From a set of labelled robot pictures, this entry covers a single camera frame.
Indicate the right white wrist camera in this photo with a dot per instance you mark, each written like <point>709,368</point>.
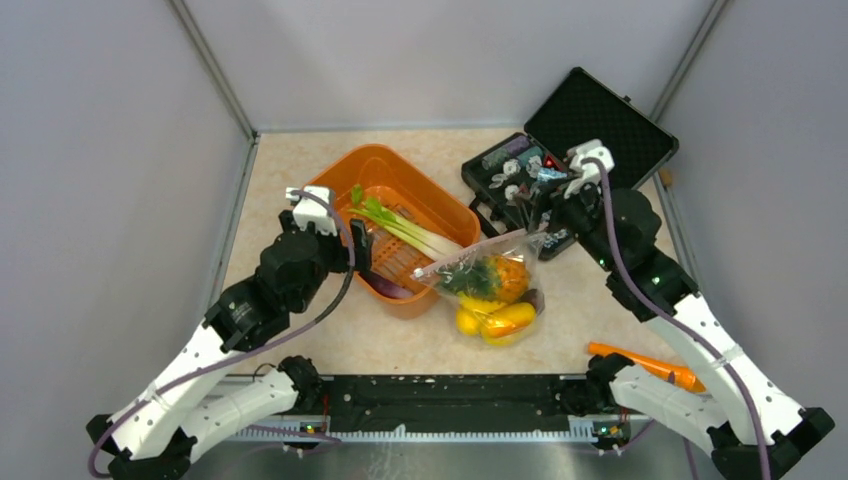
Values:
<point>587,161</point>

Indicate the orange pineapple toy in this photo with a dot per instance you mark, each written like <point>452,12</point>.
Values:
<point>491,277</point>

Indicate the clear zip top bag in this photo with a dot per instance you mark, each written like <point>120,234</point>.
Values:
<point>519,245</point>

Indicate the orange yellow mango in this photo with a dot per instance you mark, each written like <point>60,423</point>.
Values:
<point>508,320</point>

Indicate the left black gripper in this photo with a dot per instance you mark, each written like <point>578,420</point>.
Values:
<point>363,242</point>

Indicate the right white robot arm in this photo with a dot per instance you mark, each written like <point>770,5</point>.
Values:
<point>748,426</point>

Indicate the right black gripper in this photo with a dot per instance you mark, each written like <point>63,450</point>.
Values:
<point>534,204</point>

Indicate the orange carrot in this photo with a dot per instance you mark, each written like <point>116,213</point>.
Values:
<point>679,375</point>

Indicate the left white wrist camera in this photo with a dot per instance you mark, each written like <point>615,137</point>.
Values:
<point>308,211</point>

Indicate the orange plastic basket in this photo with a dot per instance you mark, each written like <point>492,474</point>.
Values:
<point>382,173</point>

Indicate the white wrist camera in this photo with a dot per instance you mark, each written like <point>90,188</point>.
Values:
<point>587,161</point>
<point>308,211</point>

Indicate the black open carrying case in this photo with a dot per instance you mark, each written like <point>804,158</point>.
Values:
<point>596,119</point>

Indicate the yellow bell pepper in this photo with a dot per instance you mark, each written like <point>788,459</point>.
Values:
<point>466,322</point>

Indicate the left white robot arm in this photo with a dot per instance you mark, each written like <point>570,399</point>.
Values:
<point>302,278</point>

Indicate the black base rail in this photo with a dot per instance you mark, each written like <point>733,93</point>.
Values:
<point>476,404</point>

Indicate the yellow banana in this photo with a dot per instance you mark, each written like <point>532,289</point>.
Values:
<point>480,305</point>

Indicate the purple eggplant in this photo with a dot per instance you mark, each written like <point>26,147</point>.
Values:
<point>385,287</point>

